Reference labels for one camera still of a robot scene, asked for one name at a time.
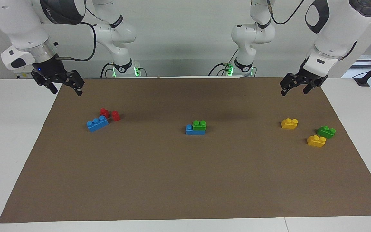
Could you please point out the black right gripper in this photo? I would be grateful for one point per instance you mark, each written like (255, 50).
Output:
(55, 72)

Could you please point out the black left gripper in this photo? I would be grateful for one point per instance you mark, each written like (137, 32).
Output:
(303, 79)

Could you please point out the green two-stud block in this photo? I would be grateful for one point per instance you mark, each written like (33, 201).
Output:
(199, 126)
(326, 132)

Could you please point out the blue three-stud block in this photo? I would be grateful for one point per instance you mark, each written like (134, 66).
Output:
(193, 131)
(97, 124)

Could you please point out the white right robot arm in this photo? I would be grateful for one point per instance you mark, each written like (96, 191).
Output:
(18, 22)

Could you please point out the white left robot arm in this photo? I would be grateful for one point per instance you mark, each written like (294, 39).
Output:
(337, 29)

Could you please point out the yellow two-stud block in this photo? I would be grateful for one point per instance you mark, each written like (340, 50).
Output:
(316, 141)
(289, 124)

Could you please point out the small red block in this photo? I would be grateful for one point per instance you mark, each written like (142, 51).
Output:
(116, 116)
(104, 112)

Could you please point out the white power strip box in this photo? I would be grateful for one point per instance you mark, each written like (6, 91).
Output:
(24, 75)

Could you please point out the brown table mat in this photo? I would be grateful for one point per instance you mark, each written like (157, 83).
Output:
(185, 180)

